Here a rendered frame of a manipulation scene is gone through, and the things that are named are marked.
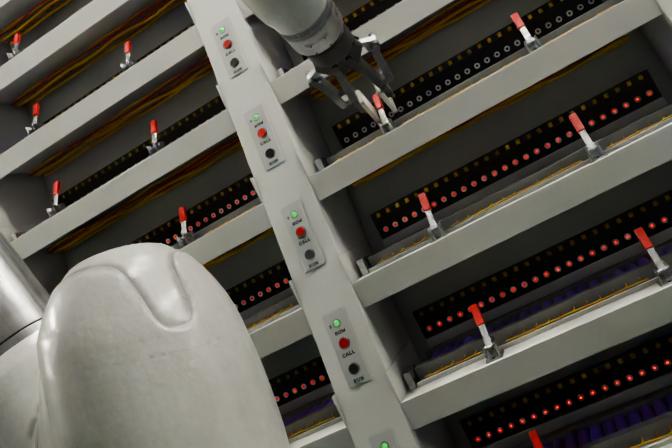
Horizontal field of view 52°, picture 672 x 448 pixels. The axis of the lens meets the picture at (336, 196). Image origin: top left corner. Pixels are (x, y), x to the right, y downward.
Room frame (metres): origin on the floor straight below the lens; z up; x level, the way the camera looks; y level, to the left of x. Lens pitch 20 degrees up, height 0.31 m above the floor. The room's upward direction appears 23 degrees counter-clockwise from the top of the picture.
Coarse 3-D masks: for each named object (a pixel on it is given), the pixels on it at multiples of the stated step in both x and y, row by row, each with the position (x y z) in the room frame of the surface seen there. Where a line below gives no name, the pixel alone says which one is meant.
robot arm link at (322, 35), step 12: (324, 12) 0.83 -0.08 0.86; (336, 12) 0.86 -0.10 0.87; (324, 24) 0.84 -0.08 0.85; (336, 24) 0.86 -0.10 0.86; (288, 36) 0.85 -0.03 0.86; (300, 36) 0.84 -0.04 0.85; (312, 36) 0.85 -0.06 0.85; (324, 36) 0.86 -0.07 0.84; (336, 36) 0.87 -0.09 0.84; (300, 48) 0.87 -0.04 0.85; (312, 48) 0.87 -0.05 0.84; (324, 48) 0.88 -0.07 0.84
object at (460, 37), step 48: (336, 0) 1.25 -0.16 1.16; (528, 0) 1.16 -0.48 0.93; (144, 48) 1.39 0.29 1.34; (288, 48) 1.30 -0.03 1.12; (432, 48) 1.22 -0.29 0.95; (624, 48) 1.13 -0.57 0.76; (48, 96) 1.48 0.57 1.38; (192, 96) 1.37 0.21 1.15; (528, 96) 1.18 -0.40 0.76; (576, 96) 1.16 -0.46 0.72; (336, 144) 1.29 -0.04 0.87; (480, 144) 1.22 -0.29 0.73; (48, 192) 1.50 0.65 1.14; (192, 192) 1.39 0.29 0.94; (384, 192) 1.28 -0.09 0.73; (624, 192) 1.17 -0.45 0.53; (96, 240) 1.47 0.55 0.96; (528, 240) 1.22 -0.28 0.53; (432, 288) 1.27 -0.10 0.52; (528, 384) 1.25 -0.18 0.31
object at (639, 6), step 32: (640, 0) 0.94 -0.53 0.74; (576, 32) 0.97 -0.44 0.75; (608, 32) 0.96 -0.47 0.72; (512, 64) 0.99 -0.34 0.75; (544, 64) 0.99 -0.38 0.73; (576, 64) 1.09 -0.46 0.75; (480, 96) 1.02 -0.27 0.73; (512, 96) 1.11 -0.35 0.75; (416, 128) 1.05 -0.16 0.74; (448, 128) 1.04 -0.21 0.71; (320, 160) 1.14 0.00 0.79; (352, 160) 1.08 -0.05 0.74; (384, 160) 1.08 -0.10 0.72; (320, 192) 1.11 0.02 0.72
